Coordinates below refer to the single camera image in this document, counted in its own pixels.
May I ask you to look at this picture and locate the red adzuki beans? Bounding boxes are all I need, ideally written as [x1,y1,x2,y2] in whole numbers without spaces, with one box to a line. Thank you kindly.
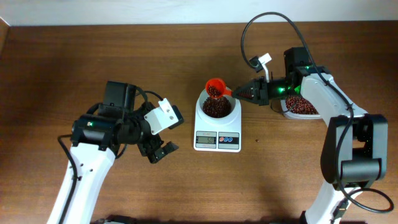
[285,96,318,114]

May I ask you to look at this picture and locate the white round bowl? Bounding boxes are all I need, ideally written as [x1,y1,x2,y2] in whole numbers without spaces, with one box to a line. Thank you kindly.
[196,90,241,123]

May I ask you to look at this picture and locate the black cable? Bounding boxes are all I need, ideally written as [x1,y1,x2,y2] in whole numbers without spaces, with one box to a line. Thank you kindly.
[57,134,78,224]
[240,11,395,214]

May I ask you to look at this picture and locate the beans in white bowl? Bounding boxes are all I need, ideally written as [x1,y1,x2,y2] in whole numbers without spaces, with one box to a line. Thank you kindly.
[202,97,231,118]

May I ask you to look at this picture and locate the left black cable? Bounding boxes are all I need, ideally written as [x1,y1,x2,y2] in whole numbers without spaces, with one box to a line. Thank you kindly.
[57,134,78,224]

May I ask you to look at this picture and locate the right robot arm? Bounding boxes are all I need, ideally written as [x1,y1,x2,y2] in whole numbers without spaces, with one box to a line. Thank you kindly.
[231,47,394,223]

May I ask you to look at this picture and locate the right black cable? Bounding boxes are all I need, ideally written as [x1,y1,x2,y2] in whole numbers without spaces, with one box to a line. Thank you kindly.
[240,11,395,214]

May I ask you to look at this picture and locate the white digital kitchen scale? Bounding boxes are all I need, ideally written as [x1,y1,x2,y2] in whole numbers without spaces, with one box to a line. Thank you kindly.
[193,104,242,152]

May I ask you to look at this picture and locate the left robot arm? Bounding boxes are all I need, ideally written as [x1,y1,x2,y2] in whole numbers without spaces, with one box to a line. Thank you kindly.
[48,81,184,223]

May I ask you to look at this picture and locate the orange plastic measuring scoop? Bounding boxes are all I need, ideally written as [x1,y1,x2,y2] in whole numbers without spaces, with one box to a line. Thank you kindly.
[205,78,232,99]

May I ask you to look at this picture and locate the clear plastic container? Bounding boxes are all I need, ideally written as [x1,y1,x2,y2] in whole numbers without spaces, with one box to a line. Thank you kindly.
[280,97,322,119]

